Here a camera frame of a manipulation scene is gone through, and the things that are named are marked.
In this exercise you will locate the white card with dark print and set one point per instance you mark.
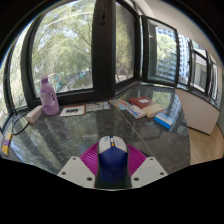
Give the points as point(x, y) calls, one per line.
point(73, 110)

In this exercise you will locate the pale printed paper sheet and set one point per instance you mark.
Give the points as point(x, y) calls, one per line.
point(97, 106)

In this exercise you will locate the white and orange box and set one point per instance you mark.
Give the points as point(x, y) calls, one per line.
point(34, 114)

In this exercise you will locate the beige book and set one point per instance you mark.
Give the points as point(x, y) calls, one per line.
point(153, 110)

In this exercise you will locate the purple detergent bottle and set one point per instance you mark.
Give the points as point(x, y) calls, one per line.
point(49, 99)

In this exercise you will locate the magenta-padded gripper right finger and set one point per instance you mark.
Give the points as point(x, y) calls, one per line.
point(148, 170)

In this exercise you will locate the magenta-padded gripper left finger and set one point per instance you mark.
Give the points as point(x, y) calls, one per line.
point(75, 170)

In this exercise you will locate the blue and white box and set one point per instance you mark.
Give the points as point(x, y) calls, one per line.
point(163, 120)

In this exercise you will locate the red book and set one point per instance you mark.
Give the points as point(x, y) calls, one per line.
point(141, 101)

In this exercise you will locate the yellow and purple book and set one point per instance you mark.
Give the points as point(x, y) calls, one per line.
point(6, 144)

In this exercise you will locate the blue and white computer mouse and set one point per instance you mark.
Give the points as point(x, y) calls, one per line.
point(112, 160)

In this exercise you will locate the pale blue and orange booklet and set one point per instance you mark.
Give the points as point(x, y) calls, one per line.
point(122, 104)

